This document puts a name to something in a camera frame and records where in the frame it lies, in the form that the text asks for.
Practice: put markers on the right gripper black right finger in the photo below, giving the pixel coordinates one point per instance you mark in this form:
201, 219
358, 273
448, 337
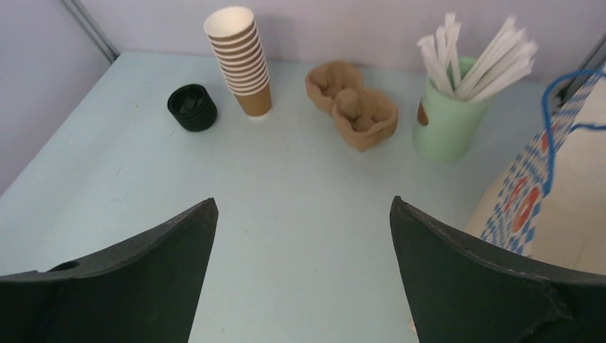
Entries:
462, 289

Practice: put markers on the bundle of white wrapped straws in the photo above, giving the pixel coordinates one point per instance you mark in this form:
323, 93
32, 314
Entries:
508, 57

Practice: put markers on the green straw holder cup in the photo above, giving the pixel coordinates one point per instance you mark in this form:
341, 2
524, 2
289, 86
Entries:
446, 127

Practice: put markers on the stack of black cup lids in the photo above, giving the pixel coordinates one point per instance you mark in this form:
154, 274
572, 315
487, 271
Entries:
193, 108

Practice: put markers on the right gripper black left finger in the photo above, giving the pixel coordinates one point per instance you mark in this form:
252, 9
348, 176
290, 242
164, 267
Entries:
143, 289

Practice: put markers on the paper takeout bag blue handles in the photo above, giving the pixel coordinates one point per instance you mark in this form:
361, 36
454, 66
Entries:
549, 203

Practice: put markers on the stack of brown paper cups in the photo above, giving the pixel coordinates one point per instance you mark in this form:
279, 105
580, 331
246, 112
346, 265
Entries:
237, 45

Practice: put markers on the brown pulp cup carrier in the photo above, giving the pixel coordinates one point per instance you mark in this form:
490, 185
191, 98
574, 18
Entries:
363, 117

